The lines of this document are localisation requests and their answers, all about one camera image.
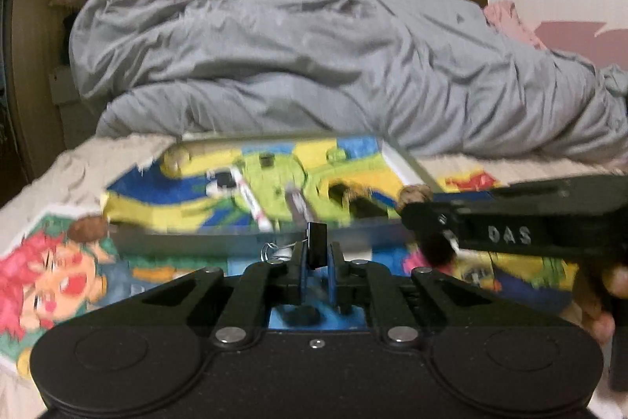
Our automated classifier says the black binder clip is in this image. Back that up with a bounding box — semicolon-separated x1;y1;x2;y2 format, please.
262;223;329;270

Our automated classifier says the white and pink tube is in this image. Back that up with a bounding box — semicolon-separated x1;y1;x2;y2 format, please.
230;166;274;233

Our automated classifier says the silver metal tray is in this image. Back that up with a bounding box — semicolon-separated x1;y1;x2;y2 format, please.
109;132;435;259

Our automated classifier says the grey duvet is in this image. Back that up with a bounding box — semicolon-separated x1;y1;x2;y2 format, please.
69;0;628;165

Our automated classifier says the blue painted drawing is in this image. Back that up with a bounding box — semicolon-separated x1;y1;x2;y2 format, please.
267;301;369;331

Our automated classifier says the red-haired boy drawing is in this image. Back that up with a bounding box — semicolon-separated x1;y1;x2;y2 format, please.
0;210;231;366

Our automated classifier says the pink crumpled cloth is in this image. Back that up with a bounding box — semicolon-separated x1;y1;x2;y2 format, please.
483;0;550;51

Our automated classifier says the light wooden panel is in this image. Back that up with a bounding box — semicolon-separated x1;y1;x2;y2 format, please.
10;0;74;184

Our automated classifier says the small brown round item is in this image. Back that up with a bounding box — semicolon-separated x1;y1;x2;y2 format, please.
396;185;433;211

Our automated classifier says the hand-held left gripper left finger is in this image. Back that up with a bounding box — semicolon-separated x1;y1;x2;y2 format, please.
132;242;310;346

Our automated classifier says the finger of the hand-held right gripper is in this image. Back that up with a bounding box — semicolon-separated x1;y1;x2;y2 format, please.
401;200;464;248

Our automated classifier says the person's right hand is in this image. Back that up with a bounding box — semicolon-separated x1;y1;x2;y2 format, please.
559;259;616;344

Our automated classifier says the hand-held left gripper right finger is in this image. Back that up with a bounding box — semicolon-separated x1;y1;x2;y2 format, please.
326;242;501;346

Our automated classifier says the white nightstand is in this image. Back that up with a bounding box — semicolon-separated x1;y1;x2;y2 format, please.
48;66;84;106

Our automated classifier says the maroon cosmetic tube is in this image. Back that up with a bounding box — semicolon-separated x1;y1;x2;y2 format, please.
283;184;311;223

